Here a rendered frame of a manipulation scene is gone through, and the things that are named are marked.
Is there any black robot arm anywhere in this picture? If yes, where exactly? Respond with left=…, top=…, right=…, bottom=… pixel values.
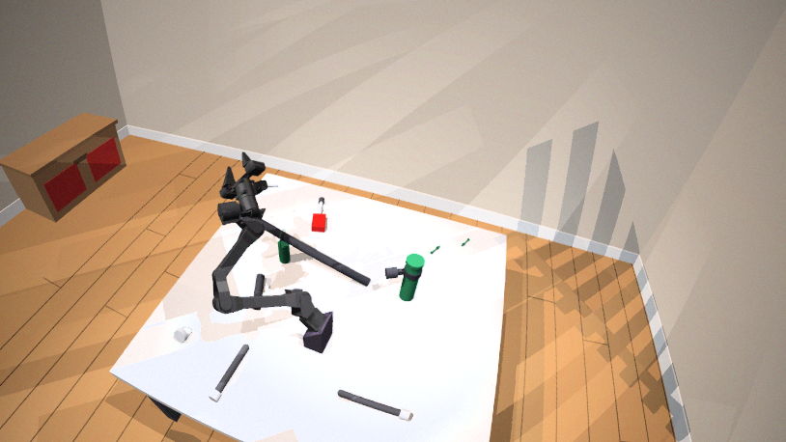
left=211, top=195, right=327, bottom=332

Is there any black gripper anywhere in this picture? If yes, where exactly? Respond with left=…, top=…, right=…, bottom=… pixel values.
left=219, top=152, right=266, bottom=201

